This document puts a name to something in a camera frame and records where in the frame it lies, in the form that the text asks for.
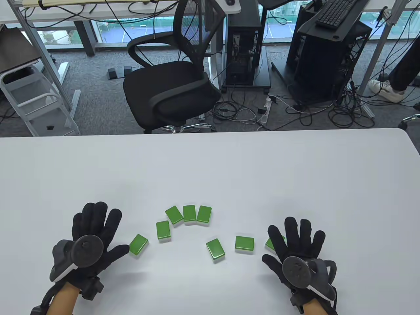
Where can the person's left hand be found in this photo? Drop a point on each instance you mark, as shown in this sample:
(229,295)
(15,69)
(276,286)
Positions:
(98,223)

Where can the grey foot pedal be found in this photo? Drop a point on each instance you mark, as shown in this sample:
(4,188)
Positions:
(112,73)
(127,69)

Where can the black keyboard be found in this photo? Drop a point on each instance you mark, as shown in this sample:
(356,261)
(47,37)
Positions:
(334,14)

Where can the person's left forearm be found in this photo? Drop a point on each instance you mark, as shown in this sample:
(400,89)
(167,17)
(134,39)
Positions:
(64,300)

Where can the dark brown board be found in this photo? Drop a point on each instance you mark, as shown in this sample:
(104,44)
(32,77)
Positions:
(16,49)

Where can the person's right hand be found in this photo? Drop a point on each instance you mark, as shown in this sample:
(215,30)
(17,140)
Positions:
(297,242)

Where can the white step stool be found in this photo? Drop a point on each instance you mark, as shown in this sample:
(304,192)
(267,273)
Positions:
(36,123)

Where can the black rolling tower base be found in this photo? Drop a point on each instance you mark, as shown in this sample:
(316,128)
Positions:
(262,78)

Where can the grey round hand controller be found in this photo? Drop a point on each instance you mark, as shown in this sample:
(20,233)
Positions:
(297,272)
(87,252)

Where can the aluminium frame post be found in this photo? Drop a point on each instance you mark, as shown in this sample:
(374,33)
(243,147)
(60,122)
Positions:
(379,49)
(45,60)

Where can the black mesh office chair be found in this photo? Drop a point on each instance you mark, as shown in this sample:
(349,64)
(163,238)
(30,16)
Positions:
(170,85)

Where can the black forearm sensor box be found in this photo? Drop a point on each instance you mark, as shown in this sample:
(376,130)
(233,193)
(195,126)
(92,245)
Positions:
(40,310)

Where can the white power strip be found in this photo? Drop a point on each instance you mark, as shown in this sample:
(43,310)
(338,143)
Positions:
(265,113)

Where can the black computer stand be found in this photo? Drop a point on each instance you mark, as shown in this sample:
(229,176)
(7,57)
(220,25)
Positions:
(311,32)

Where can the black open-frame computer tower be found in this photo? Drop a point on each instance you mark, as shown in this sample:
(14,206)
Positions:
(321,65)

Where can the chrome chair base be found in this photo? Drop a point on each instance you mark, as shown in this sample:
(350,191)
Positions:
(410,118)

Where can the set of green mahjong tiles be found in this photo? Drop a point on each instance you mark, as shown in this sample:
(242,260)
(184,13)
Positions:
(189,213)

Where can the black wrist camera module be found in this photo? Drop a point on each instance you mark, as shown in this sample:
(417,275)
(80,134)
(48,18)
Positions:
(297,300)
(92,288)

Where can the person's right forearm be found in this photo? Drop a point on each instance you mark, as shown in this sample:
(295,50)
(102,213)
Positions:
(315,310)

